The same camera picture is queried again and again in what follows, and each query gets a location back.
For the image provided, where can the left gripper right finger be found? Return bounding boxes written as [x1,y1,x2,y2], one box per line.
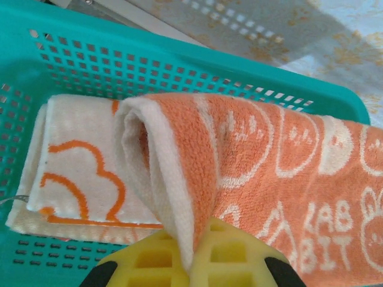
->
[191,216,308,287]

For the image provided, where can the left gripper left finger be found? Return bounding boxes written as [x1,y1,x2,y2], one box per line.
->
[78,229,192,287]

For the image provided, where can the orange towel white rabbit print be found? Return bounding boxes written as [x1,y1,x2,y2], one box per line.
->
[115,92,383,274]

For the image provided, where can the white towel orange flower outlines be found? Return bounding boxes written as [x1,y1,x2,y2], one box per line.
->
[26,94,168,224]

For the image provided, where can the teal plastic basket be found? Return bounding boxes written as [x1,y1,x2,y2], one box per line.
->
[0,0,372,287]

